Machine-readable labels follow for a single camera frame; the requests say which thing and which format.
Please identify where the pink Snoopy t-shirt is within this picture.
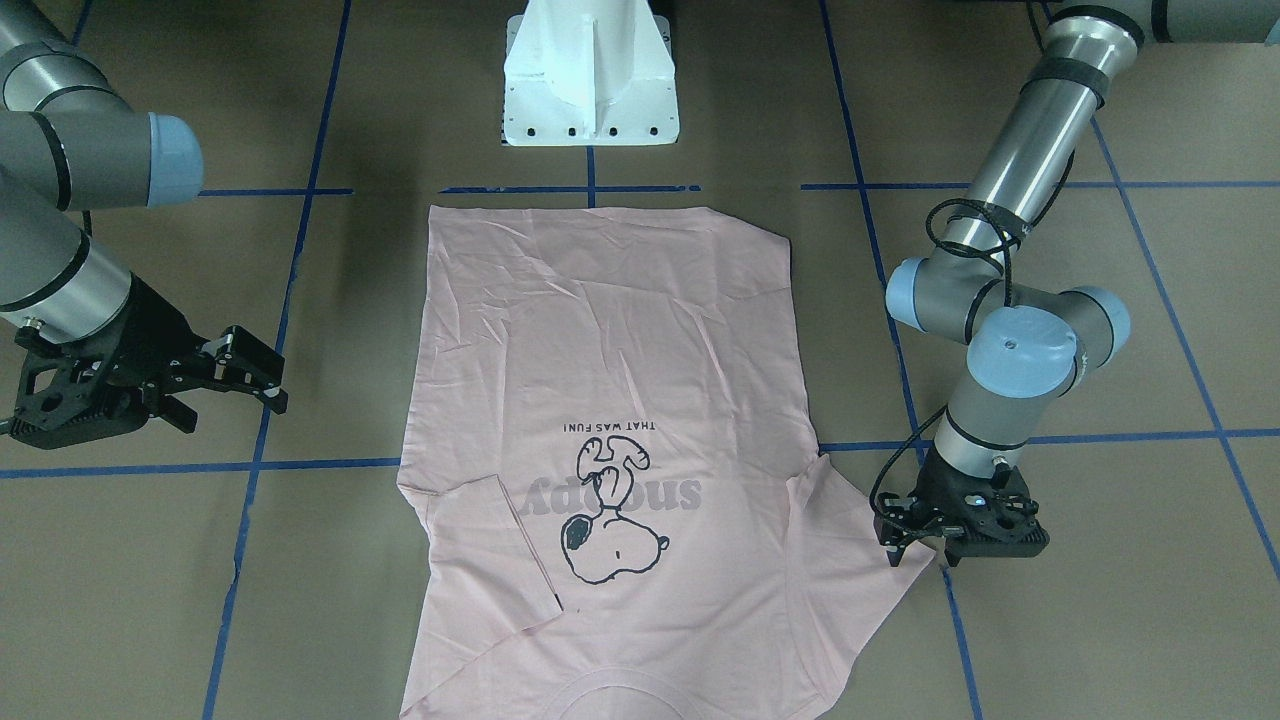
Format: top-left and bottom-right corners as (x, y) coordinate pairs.
(397, 208), (934, 719)

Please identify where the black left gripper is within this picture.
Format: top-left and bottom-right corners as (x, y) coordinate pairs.
(886, 448), (1030, 568)

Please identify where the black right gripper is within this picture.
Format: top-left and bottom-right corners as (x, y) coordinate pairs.
(96, 275), (289, 434)

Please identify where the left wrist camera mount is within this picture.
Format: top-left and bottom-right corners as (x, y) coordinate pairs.
(870, 466), (1050, 568)

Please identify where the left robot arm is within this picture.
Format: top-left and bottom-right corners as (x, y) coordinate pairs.
(869, 1), (1277, 566)

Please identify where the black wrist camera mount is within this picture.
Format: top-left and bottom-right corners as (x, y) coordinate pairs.
(3, 319), (152, 450)

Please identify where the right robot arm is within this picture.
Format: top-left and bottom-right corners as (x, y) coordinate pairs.
(1, 1), (288, 450)

